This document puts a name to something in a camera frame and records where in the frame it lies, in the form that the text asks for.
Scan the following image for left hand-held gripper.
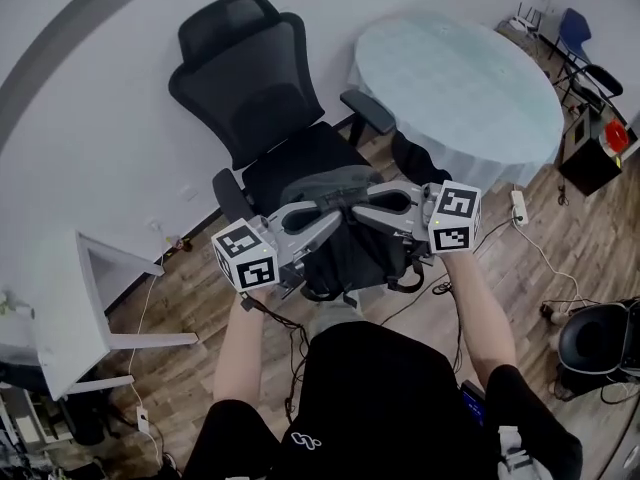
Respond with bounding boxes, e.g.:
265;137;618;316
210;193;348;301

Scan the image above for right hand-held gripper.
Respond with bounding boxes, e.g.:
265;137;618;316
351;179;483;269

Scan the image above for black grey backpack bag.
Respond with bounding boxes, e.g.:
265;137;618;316
279;165;426;303

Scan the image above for black mesh office chair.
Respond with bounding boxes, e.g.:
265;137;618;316
167;0;397;229

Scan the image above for person's right forearm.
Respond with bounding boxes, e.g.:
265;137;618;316
441;251;519;385

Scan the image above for person's left forearm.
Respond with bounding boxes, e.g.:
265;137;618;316
213;286;275;410

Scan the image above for blue plastic chair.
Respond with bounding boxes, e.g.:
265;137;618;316
551;7;594;68

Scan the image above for person's grey trouser leg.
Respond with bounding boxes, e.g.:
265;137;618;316
304;290;364;340

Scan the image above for round table light blue cloth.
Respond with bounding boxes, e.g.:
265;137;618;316
348;9;565;190

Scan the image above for person's black t-shirt torso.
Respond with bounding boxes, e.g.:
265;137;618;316
182;319;584;480

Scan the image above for black speaker box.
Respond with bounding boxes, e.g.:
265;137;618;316
557;107;624;198

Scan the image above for blue waist device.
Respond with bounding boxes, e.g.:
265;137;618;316
459;379;487;430

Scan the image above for white router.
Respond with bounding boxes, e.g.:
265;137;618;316
502;0;543;35

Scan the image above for red roll in clear holder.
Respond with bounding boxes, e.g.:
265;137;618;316
598;119;632;158

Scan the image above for black round padded case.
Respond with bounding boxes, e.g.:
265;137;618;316
556;296;640;400

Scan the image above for white desk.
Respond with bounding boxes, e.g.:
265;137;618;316
0;228;199;402

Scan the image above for grey storage shelf clutter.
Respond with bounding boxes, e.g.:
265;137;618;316
0;386;76;480

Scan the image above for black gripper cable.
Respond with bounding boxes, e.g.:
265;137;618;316
238;291;312;423

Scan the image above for white power cable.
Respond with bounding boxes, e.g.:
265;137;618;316
517;221;584;314
126;237;166;409

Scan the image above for grey white waist strap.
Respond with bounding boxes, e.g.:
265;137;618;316
496;424;537;480

